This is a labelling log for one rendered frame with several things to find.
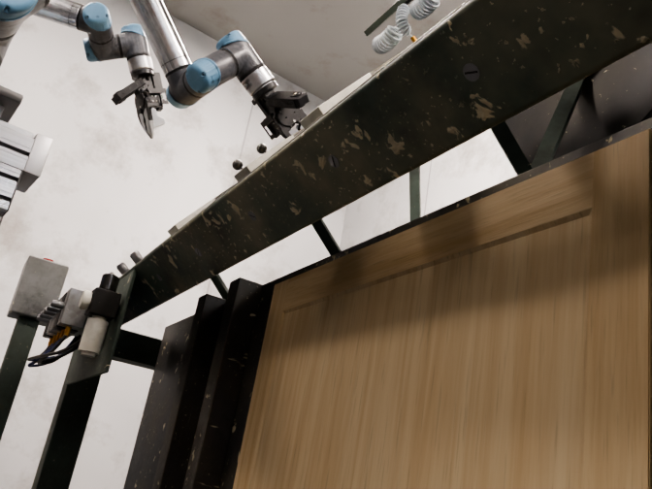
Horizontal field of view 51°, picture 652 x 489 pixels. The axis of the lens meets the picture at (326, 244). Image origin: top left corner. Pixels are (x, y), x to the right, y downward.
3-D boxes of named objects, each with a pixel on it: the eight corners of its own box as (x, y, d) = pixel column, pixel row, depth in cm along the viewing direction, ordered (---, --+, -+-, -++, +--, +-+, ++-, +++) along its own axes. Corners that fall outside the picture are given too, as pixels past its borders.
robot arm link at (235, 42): (207, 51, 169) (230, 40, 174) (233, 88, 170) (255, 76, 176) (220, 35, 163) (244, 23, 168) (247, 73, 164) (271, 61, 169)
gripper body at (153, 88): (169, 105, 214) (161, 69, 215) (144, 106, 209) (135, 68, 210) (160, 114, 220) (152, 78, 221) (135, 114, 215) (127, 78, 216)
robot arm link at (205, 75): (189, 105, 167) (221, 87, 173) (212, 88, 158) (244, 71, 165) (172, 76, 165) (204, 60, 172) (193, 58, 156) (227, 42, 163)
